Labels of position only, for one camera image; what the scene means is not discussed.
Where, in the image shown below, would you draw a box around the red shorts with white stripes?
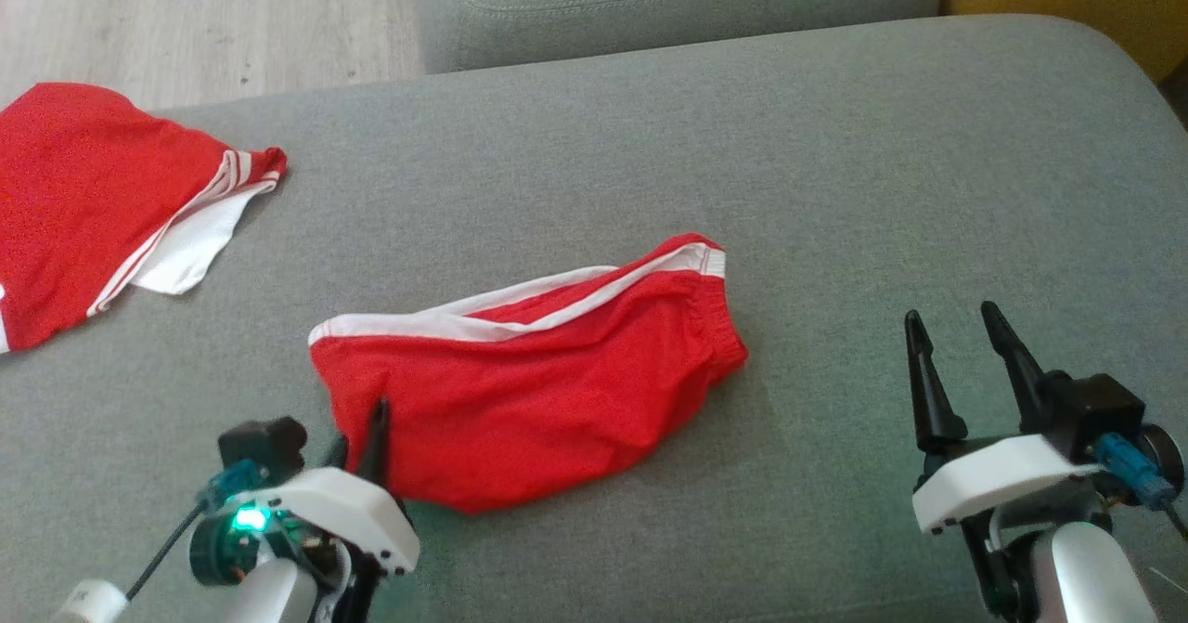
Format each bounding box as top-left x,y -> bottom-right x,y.
308,232 -> 750,515

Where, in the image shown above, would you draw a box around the red shirt with white sleeves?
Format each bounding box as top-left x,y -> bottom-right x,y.
0,82 -> 289,356

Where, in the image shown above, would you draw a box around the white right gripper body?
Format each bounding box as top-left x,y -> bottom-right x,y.
912,432 -> 1102,620

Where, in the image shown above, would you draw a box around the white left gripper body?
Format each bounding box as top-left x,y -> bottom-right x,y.
246,467 -> 420,623

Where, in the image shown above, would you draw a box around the black cable with blue plug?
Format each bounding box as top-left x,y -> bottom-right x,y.
1095,433 -> 1188,542
125,460 -> 266,602

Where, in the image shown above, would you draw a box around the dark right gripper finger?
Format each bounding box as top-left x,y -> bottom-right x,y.
981,301 -> 1055,435
905,310 -> 970,454

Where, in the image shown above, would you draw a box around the large grey sofa seat cushion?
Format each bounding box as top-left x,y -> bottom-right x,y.
0,14 -> 1188,623

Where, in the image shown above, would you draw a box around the white cable label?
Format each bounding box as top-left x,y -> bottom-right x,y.
51,580 -> 131,623

